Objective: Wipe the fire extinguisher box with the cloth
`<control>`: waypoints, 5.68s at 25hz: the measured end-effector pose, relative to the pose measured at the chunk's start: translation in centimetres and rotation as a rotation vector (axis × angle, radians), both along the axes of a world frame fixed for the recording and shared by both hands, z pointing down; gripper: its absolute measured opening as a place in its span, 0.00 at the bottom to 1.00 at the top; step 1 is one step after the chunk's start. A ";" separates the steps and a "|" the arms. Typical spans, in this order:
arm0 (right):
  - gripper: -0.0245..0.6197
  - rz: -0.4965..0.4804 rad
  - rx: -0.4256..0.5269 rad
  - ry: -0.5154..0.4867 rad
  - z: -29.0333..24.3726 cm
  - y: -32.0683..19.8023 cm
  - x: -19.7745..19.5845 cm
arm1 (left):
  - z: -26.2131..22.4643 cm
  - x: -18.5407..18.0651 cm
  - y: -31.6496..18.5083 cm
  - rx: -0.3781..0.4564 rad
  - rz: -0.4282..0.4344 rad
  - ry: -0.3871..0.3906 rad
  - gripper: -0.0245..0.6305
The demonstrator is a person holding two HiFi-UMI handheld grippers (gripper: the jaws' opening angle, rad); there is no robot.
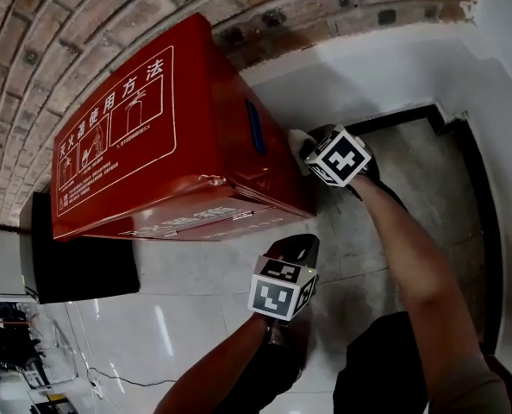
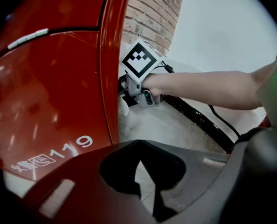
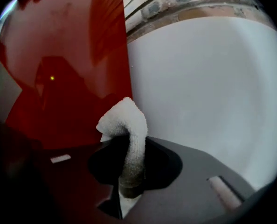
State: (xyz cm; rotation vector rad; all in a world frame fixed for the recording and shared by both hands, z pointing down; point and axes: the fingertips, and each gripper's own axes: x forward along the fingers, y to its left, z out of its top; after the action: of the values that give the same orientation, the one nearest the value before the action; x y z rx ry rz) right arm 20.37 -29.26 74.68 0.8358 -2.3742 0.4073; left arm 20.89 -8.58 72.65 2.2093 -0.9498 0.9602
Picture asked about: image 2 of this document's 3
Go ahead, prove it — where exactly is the person's right forearm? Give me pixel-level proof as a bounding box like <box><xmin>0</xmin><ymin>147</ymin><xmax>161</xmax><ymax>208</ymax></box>
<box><xmin>140</xmin><ymin>62</ymin><xmax>277</xmax><ymax>111</ymax></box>

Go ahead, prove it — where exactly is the white cloth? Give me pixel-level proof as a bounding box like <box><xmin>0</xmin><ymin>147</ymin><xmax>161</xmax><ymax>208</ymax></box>
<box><xmin>118</xmin><ymin>97</ymin><xmax>139</xmax><ymax>132</ymax></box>

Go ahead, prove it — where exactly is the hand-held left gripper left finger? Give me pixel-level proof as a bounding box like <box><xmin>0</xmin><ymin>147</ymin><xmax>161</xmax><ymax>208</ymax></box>
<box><xmin>24</xmin><ymin>140</ymin><xmax>154</xmax><ymax>224</ymax></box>

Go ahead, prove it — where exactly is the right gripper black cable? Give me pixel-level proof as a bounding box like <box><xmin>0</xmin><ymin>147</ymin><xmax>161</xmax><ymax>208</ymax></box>
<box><xmin>156</xmin><ymin>63</ymin><xmax>242</xmax><ymax>140</ymax></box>

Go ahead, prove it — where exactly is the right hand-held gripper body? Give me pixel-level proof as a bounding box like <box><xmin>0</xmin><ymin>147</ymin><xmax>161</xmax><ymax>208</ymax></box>
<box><xmin>119</xmin><ymin>38</ymin><xmax>165</xmax><ymax>107</ymax></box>

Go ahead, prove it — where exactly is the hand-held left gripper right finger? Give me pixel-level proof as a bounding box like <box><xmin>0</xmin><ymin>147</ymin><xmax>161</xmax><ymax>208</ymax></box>
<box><xmin>140</xmin><ymin>140</ymin><xmax>230</xmax><ymax>222</ymax></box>

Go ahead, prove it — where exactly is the red fire extinguisher box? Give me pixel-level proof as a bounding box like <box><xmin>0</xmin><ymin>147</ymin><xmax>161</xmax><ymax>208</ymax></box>
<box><xmin>0</xmin><ymin>0</ymin><xmax>132</xmax><ymax>182</ymax></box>

